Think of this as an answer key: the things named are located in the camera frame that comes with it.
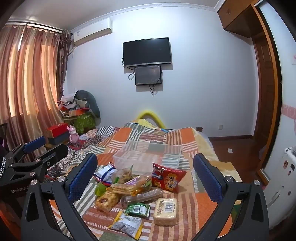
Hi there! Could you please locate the blue white snack bag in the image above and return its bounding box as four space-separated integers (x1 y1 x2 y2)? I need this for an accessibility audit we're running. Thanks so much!
93 162 117 187

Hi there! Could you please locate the beige cake block package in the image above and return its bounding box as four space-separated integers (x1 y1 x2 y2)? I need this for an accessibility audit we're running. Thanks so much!
154 198 178 226

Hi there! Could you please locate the purple label cake package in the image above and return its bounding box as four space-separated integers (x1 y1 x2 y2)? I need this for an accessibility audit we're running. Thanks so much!
107 175 152 196

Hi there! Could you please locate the red snack bag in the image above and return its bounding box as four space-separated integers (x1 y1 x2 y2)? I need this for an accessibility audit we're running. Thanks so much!
152 163 186 193

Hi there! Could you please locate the small green snack packet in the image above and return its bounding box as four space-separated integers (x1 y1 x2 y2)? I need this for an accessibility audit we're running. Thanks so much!
125 203 151 219

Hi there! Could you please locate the clear plastic storage bin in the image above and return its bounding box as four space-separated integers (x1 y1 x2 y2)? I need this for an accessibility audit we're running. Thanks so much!
113 141 182 175

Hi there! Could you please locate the long brown cracker package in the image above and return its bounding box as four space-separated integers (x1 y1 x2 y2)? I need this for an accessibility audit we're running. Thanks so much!
120 187 164 207

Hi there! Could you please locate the clear bag green clip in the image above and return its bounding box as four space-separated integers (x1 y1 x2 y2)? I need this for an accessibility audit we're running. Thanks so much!
112 165 133 184

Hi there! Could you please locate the yellow white snack packet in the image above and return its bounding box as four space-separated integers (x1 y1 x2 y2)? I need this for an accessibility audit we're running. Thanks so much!
108 211 143 240

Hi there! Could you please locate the red shoe box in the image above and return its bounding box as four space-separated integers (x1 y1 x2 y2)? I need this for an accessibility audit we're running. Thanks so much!
44 123 68 138

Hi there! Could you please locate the pink plush toy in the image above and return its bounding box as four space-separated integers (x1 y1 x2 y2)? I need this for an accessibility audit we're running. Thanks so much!
67 125 79 144

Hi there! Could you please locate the white cabinet with stickers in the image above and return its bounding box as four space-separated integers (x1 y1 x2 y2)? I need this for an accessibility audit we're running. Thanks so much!
259 1 295 228

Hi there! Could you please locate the patchwork bed blanket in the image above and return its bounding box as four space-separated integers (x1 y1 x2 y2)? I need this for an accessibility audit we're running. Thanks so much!
46 119 241 240

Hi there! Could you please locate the orange striped curtain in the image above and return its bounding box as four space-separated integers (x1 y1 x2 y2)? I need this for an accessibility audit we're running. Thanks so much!
1 25 62 149

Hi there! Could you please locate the yellow foam tube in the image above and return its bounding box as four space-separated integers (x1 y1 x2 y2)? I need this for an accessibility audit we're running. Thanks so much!
137 110 166 129

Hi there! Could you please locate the dark brown side curtain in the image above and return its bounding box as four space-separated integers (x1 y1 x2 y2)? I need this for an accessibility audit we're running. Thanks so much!
56 30 71 100

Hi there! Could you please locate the white air conditioner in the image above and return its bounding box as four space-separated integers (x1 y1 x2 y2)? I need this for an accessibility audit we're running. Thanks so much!
73 18 112 46

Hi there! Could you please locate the small black wall monitor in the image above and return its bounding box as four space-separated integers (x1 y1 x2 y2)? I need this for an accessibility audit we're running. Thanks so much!
134 65 162 86

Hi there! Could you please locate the black wall television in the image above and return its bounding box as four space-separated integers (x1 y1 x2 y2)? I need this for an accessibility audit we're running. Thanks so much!
122 38 171 67

